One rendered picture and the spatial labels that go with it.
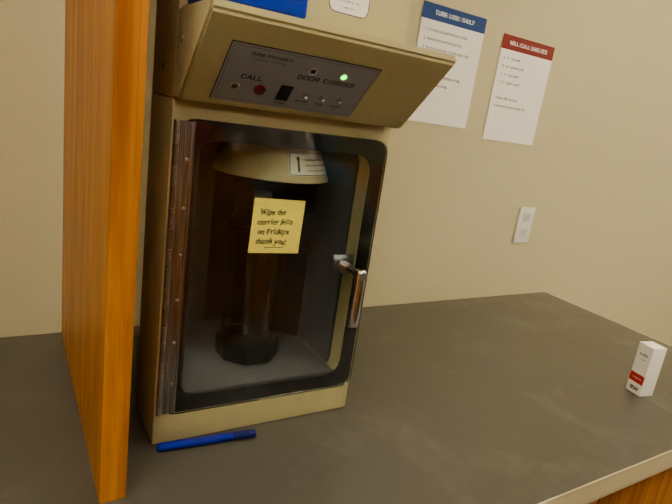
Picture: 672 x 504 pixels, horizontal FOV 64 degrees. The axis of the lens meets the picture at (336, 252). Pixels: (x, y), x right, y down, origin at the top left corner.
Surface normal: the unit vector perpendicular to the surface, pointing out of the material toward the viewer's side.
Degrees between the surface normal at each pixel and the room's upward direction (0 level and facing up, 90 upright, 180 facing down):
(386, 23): 90
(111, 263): 90
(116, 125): 90
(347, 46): 135
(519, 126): 90
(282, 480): 0
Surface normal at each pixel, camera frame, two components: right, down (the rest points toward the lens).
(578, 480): 0.15, -0.96
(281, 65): 0.25, 0.88
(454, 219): 0.51, 0.29
